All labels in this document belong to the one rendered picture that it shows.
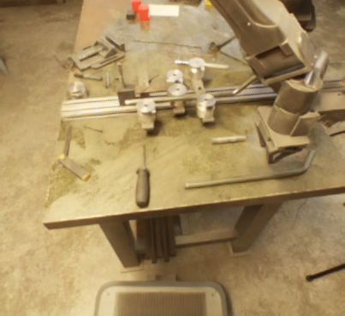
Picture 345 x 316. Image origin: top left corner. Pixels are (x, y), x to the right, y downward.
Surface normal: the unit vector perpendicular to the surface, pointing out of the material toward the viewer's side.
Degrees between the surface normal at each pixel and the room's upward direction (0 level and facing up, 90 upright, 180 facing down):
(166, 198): 0
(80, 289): 0
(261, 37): 105
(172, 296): 0
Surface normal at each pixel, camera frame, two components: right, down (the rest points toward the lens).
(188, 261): 0.00, -0.62
